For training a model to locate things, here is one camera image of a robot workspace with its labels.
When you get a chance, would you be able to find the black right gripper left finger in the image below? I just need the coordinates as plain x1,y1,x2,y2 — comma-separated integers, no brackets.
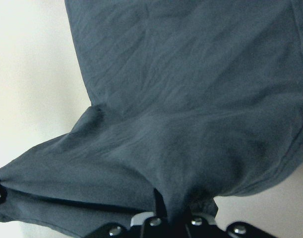
153,189,168,218

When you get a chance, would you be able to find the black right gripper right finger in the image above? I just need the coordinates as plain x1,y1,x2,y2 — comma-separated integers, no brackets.
182,204,193,220

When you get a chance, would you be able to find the black printed t-shirt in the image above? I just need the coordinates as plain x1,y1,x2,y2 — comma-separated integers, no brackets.
0,0,303,237

